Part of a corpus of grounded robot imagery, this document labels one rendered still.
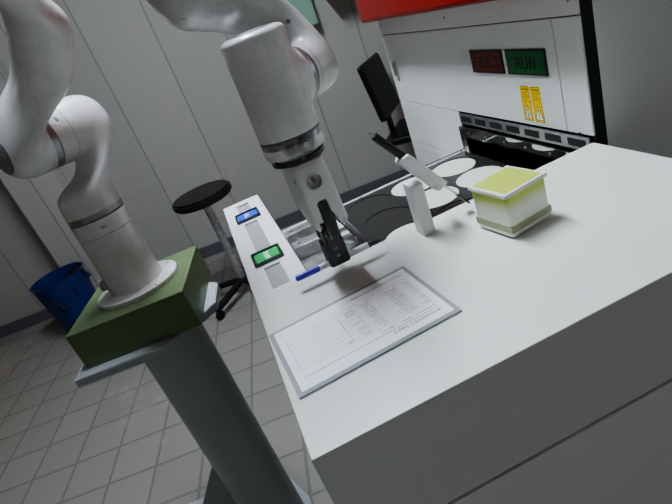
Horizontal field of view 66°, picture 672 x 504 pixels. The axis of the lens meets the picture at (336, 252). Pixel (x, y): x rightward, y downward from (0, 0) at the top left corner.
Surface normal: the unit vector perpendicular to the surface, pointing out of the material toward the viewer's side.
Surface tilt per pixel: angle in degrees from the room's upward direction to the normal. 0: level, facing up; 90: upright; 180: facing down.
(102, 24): 90
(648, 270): 0
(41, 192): 90
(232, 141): 90
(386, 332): 0
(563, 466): 90
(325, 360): 0
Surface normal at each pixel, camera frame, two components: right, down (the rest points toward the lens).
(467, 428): 0.29, 0.34
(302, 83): 0.85, -0.04
